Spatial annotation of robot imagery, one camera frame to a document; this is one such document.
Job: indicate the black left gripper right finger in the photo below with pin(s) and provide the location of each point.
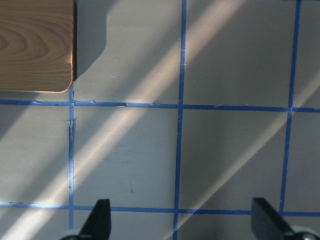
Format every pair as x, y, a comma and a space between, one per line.
267, 224

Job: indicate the wooden tray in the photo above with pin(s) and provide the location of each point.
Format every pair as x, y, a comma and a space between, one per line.
37, 45

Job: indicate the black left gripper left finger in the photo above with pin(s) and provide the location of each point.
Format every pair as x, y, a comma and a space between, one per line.
98, 224

